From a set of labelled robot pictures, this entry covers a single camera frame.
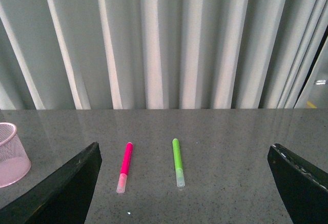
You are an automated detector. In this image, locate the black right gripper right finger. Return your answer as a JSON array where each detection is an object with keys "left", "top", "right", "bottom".
[{"left": 268, "top": 144, "right": 327, "bottom": 223}]

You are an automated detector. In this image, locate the green marker pen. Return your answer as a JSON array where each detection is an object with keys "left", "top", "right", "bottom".
[{"left": 172, "top": 138, "right": 185, "bottom": 188}]

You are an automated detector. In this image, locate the pink mesh pen cup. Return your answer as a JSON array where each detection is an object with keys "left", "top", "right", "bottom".
[{"left": 1, "top": 122, "right": 31, "bottom": 188}]

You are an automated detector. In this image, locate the pink marker pen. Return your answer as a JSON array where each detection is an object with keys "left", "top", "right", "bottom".
[{"left": 116, "top": 142, "right": 133, "bottom": 194}]

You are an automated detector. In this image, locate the grey pleated curtain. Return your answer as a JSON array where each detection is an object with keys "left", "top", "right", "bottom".
[{"left": 1, "top": 0, "right": 327, "bottom": 110}]

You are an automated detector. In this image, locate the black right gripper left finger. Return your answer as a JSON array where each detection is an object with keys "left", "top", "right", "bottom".
[{"left": 1, "top": 142, "right": 102, "bottom": 223}]

